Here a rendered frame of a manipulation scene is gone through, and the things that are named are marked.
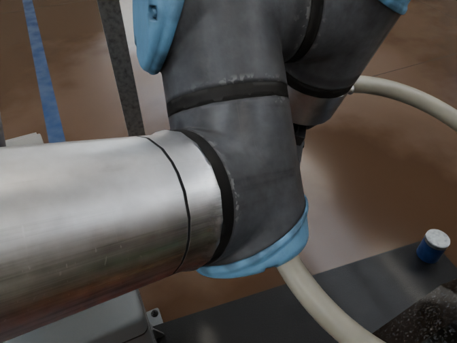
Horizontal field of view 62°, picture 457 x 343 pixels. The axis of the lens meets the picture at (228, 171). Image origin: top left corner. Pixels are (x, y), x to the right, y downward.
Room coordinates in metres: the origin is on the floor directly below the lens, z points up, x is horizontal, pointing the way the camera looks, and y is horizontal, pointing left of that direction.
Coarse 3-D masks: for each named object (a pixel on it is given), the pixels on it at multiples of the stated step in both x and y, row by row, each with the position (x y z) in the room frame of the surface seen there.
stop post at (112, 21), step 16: (112, 0) 1.46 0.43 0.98; (112, 16) 1.45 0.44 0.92; (112, 32) 1.45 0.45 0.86; (112, 48) 1.44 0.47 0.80; (128, 48) 1.46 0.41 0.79; (112, 64) 1.44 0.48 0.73; (128, 64) 1.46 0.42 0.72; (128, 80) 1.45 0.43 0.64; (128, 96) 1.45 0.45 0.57; (128, 112) 1.45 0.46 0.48; (128, 128) 1.44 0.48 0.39
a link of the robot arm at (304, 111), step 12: (288, 96) 0.31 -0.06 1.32; (300, 96) 0.30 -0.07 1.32; (312, 96) 0.30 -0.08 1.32; (300, 108) 0.31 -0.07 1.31; (312, 108) 0.30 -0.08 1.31; (324, 108) 0.31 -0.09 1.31; (336, 108) 0.32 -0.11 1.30; (300, 120) 0.31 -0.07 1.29; (312, 120) 0.31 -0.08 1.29; (324, 120) 0.32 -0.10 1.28
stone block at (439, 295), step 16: (448, 288) 0.43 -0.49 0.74; (416, 304) 0.42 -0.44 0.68; (432, 304) 0.40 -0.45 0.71; (448, 304) 0.38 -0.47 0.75; (400, 320) 0.39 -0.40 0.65; (416, 320) 0.38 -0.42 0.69; (432, 320) 0.36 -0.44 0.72; (448, 320) 0.35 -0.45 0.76; (384, 336) 0.37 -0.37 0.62; (400, 336) 0.35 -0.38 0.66; (416, 336) 0.34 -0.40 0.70; (432, 336) 0.32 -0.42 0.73; (448, 336) 0.32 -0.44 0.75
